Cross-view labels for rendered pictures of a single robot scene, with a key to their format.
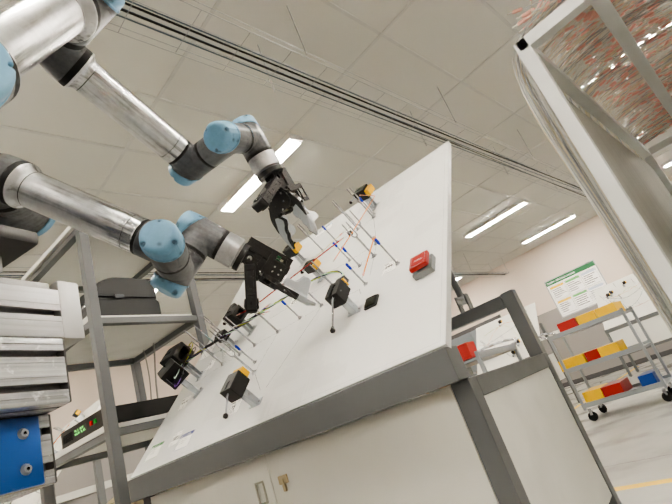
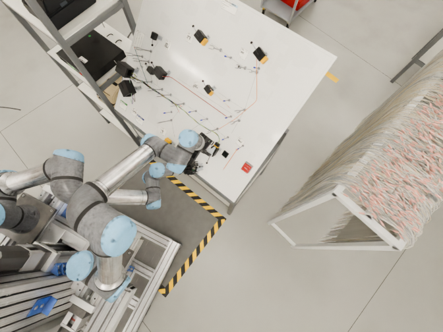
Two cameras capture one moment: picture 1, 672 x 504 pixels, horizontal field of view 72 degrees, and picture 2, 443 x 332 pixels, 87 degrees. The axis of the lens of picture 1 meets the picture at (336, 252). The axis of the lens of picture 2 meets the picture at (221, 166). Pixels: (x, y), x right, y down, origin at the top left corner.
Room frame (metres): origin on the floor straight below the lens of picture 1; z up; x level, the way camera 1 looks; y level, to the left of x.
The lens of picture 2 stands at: (0.61, -0.05, 2.44)
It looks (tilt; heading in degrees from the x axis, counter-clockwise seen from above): 71 degrees down; 2
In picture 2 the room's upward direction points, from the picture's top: 4 degrees clockwise
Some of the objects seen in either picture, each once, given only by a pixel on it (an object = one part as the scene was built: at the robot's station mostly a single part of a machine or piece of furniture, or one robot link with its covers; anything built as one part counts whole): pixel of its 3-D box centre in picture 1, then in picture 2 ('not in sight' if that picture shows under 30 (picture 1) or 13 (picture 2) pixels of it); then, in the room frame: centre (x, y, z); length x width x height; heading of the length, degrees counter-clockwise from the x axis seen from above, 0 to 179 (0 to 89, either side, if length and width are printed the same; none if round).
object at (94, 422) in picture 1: (124, 421); (91, 55); (1.83, 1.00, 1.09); 0.35 x 0.33 x 0.07; 57
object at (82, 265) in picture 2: not in sight; (86, 265); (0.47, 0.51, 1.33); 0.13 x 0.12 x 0.14; 65
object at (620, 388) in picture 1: (602, 361); not in sight; (5.66, -2.40, 0.54); 0.99 x 0.50 x 1.08; 52
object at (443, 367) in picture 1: (256, 441); (172, 152); (1.24, 0.35, 0.83); 1.18 x 0.05 x 0.06; 57
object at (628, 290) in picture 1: (643, 318); not in sight; (8.89, -4.78, 0.83); 1.18 x 0.72 x 1.65; 50
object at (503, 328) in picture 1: (517, 364); not in sight; (8.08, -2.16, 0.83); 1.18 x 0.72 x 1.65; 50
